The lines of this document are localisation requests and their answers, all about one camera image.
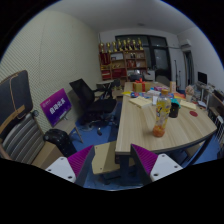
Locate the purple sign board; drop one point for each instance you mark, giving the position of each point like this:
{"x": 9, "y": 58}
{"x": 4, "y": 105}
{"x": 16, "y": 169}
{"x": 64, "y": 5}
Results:
{"x": 56, "y": 106}

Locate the black cup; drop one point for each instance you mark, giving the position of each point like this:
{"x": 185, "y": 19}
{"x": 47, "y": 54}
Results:
{"x": 174, "y": 110}

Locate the red round coaster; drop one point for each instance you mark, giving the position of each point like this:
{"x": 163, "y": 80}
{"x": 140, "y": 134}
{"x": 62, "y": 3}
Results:
{"x": 193, "y": 113}

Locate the dark window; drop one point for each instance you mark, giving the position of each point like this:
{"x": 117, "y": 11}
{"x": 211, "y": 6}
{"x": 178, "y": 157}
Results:
{"x": 157, "y": 53}

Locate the wooden bench seat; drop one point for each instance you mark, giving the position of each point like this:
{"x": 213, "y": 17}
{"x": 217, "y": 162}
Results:
{"x": 104, "y": 159}

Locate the light wooden board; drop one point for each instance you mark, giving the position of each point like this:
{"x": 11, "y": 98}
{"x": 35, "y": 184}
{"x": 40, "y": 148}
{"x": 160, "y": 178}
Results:
{"x": 140, "y": 101}

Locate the black office chair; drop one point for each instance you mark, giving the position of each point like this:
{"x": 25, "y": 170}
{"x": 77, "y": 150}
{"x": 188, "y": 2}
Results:
{"x": 94, "y": 109}

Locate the wooden trophy shelf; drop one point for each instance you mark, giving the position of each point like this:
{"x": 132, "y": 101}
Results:
{"x": 122, "y": 58}

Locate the computer monitor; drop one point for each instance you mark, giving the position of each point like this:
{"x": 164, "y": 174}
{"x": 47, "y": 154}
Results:
{"x": 202, "y": 78}

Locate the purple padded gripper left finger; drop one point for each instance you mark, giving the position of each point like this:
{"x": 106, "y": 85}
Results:
{"x": 75, "y": 168}

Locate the white air conditioner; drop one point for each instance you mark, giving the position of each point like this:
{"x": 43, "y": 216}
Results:
{"x": 185, "y": 43}

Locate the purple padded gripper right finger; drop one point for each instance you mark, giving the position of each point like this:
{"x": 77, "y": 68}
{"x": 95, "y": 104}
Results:
{"x": 152, "y": 167}

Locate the yellow gift box red ribbon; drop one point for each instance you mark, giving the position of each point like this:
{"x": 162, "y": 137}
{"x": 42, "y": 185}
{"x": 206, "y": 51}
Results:
{"x": 141, "y": 86}

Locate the yellow flat box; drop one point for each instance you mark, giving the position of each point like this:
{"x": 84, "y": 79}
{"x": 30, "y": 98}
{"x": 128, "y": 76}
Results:
{"x": 188, "y": 105}

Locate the grey striped chair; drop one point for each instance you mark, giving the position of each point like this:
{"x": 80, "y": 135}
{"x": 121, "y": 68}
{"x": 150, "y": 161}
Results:
{"x": 21, "y": 138}

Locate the orange juice plastic bottle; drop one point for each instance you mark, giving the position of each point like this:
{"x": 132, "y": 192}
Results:
{"x": 163, "y": 107}

